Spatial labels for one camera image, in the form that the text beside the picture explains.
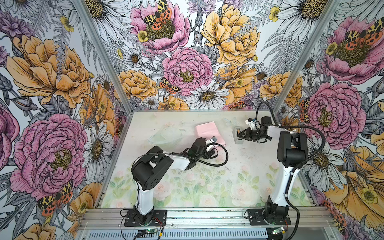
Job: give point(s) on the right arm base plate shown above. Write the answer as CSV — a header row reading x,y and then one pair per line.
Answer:
x,y
257,217

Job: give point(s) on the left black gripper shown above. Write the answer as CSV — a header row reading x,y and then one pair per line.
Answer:
x,y
208,154

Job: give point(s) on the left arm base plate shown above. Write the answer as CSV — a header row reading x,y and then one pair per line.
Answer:
x,y
155,218

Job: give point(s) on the white slotted cable duct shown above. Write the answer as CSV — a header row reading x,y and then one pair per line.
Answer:
x,y
181,234

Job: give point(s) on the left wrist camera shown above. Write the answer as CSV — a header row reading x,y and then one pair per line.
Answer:
x,y
210,143

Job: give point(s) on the purple wrapping paper sheet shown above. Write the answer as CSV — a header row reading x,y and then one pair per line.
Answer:
x,y
209,130

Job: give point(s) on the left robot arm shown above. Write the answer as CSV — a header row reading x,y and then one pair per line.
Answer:
x,y
149,169

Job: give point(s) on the grey tape dispenser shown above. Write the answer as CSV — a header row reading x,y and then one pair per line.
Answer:
x,y
236,131

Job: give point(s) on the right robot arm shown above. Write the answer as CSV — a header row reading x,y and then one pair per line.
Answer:
x,y
291,150

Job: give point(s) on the aluminium front rail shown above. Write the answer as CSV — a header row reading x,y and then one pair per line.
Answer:
x,y
200,218

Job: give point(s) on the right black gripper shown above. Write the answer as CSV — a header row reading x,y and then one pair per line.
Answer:
x,y
247,134

